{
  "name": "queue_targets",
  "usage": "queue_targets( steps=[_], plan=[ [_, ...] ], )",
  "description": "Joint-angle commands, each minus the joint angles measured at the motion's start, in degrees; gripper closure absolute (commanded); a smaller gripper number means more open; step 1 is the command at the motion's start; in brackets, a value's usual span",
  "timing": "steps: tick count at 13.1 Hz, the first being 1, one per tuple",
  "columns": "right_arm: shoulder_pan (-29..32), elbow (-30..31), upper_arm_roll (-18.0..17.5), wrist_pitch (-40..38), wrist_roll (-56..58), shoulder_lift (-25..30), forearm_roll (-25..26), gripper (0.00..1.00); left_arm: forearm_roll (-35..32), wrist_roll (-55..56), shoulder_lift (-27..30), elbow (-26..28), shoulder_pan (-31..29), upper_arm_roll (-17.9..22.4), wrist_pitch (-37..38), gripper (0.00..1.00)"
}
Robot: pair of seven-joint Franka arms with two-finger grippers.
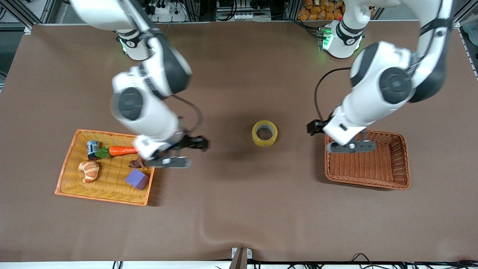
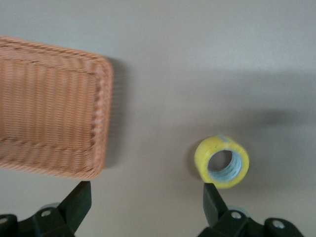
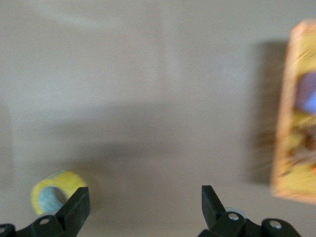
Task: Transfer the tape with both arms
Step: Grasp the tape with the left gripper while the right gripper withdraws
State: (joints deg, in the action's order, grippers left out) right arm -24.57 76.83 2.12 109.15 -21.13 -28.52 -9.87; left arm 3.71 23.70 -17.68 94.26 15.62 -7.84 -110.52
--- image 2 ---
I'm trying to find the brown wicker basket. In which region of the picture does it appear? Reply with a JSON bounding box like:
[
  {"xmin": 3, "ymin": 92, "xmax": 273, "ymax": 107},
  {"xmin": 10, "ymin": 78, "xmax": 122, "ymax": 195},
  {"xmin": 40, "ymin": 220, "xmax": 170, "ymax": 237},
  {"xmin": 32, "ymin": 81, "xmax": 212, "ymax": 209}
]
[{"xmin": 0, "ymin": 34, "xmax": 115, "ymax": 182}]

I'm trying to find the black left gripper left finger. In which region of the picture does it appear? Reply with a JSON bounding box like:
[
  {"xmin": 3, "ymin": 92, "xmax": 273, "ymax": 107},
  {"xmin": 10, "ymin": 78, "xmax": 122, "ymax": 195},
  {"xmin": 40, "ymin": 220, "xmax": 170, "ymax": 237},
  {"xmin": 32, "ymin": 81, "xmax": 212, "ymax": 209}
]
[{"xmin": 31, "ymin": 180, "xmax": 92, "ymax": 237}]

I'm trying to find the yellow packing tape roll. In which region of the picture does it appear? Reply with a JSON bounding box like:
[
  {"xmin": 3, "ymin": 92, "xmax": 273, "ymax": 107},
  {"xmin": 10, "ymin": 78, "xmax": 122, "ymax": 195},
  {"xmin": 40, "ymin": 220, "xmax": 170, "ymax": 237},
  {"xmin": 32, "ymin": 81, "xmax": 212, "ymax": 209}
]
[{"xmin": 194, "ymin": 134, "xmax": 250, "ymax": 190}]

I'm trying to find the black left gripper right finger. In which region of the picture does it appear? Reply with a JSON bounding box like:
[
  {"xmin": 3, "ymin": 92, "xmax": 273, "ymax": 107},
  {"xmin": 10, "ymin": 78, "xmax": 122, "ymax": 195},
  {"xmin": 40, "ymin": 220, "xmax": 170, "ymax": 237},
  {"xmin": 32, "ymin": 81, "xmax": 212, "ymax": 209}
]
[{"xmin": 198, "ymin": 183, "xmax": 251, "ymax": 237}]

